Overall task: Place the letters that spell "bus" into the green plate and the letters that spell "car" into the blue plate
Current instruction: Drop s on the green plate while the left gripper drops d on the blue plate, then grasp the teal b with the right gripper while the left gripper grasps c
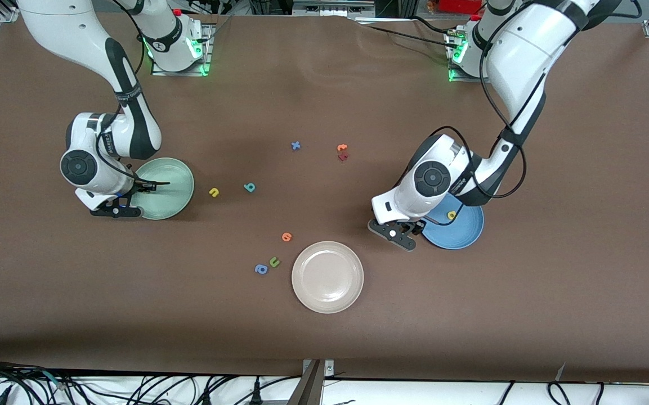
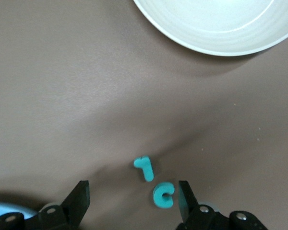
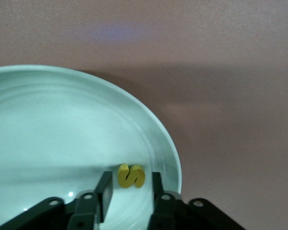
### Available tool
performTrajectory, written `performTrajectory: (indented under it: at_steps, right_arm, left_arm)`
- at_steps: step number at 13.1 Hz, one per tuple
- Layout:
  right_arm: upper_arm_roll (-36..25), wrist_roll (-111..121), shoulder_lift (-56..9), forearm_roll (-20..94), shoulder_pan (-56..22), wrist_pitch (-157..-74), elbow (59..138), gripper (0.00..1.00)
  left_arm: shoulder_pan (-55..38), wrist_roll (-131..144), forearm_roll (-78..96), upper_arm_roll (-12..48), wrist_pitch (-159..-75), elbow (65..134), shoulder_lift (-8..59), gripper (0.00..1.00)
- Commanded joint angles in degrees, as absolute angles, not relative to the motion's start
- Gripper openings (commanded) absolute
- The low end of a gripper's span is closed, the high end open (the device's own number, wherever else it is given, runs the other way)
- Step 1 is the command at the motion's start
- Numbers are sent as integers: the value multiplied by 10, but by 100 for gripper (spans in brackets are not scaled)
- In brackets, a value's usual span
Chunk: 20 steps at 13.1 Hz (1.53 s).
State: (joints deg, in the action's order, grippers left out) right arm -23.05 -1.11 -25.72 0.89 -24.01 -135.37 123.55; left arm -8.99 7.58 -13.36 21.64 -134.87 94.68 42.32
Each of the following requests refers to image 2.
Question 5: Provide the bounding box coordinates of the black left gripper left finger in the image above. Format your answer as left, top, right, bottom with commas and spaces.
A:
37, 180, 90, 230

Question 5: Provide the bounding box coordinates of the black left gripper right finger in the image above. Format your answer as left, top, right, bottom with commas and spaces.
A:
176, 180, 231, 230

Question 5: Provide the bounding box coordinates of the teal foam letter c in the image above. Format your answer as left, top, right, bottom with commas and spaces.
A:
153, 182, 175, 208

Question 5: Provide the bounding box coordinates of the teal foam letter l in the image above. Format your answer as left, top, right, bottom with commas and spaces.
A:
133, 156, 155, 182

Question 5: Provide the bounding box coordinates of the blue plate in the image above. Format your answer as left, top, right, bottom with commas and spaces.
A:
0, 200, 40, 220

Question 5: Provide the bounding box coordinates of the beige plate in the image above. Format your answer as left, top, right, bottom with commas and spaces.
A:
133, 0, 288, 57

